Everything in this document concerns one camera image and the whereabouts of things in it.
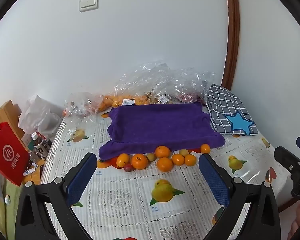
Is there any red paper bag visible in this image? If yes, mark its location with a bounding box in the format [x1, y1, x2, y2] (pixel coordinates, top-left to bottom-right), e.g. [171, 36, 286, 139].
[0, 122, 31, 186]

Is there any oval orange tangerine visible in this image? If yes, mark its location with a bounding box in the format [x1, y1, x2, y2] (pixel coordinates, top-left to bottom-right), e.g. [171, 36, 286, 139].
[116, 153, 130, 168]

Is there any crumpled clear plastic bag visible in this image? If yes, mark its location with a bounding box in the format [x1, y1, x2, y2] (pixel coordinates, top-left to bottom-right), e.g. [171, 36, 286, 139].
[63, 91, 104, 123]

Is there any white light switch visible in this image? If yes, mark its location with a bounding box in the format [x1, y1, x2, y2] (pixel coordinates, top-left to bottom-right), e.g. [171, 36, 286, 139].
[79, 0, 99, 12]

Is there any white plastic bag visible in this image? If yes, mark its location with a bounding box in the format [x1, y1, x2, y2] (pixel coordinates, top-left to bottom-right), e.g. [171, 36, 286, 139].
[18, 95, 63, 140]

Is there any clear bag of red fruit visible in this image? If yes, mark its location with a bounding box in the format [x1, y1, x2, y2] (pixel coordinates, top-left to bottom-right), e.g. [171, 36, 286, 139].
[174, 70, 217, 105]

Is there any dark bottle with white cap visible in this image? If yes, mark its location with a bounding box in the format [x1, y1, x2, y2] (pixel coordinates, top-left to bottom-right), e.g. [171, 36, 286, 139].
[31, 132, 49, 158]

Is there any grey checked cloth, blue star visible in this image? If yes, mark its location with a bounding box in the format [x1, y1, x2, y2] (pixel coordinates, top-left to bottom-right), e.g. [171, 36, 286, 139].
[206, 84, 259, 136]

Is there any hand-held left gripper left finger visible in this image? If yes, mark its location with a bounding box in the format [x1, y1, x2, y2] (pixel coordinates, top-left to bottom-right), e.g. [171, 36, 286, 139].
[14, 152, 98, 240]

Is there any purple towel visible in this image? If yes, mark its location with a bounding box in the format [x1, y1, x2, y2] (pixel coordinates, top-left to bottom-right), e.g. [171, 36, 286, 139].
[99, 103, 225, 160]

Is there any pale green cloth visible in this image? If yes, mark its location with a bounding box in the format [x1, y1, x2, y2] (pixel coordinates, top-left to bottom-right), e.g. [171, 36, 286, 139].
[0, 172, 24, 233]

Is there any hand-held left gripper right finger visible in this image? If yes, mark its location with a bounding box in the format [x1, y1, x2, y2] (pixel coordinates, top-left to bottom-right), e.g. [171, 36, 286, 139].
[199, 153, 282, 240]

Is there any clear bag of brown fruit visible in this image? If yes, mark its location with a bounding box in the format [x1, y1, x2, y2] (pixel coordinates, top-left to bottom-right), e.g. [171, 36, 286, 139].
[145, 62, 180, 105]

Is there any brown wooden door frame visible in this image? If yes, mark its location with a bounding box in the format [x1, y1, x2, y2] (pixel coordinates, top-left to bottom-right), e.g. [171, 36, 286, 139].
[221, 0, 241, 90]

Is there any clear bag of tangerines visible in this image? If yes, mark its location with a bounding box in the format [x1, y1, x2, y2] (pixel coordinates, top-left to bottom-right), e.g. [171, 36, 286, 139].
[97, 61, 153, 112]

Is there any large tangerine with stem mark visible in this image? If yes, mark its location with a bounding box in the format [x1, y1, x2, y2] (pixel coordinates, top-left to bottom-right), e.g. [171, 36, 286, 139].
[131, 154, 148, 170]

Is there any light wooden furniture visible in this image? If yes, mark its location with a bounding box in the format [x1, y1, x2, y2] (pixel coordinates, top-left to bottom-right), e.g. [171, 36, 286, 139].
[0, 100, 25, 140]

